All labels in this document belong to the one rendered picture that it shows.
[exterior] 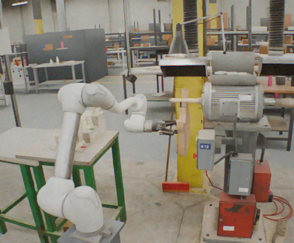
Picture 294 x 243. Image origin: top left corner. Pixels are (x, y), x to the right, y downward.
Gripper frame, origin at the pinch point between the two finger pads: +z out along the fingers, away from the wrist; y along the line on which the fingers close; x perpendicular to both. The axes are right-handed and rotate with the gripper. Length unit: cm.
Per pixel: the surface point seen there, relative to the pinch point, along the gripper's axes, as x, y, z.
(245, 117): 15.3, 3.9, 43.0
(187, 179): -120, -41, -6
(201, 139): 20.9, 29.5, 17.1
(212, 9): -246, -862, -6
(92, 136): -5, 8, -66
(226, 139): 4.9, 13.8, 31.5
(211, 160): 9.2, 35.0, 23.1
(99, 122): -5, -7, -66
